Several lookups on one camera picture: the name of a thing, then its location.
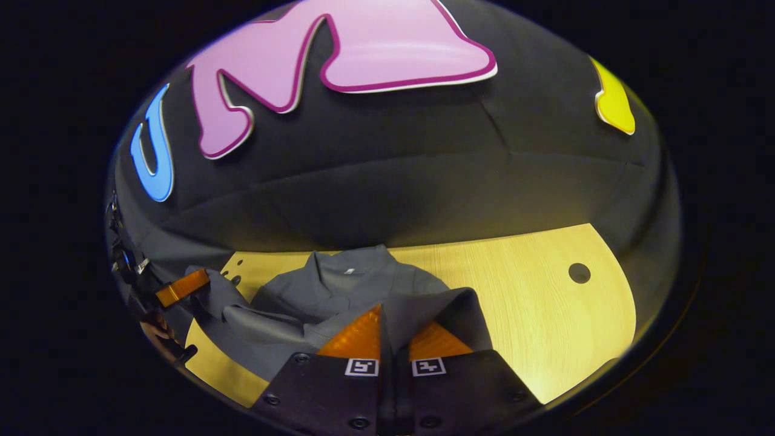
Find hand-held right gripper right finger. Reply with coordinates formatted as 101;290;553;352
395;321;544;436

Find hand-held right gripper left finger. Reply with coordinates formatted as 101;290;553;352
250;303;384;436

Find grey collared shirt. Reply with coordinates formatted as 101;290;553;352
185;244;494;383

